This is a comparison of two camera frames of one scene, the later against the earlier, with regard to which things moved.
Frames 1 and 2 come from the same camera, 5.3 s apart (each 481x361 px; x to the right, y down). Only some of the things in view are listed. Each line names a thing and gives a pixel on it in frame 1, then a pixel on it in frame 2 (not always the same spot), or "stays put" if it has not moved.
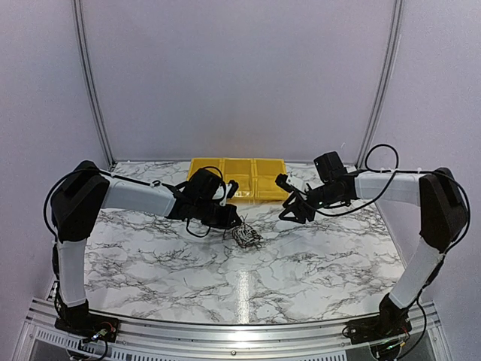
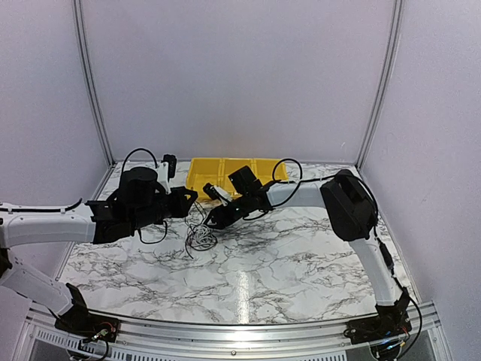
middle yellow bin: (243, 171) stays put
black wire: (245, 235) -> (189, 236)
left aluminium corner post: (77, 12) stays put
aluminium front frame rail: (150, 340) stays put
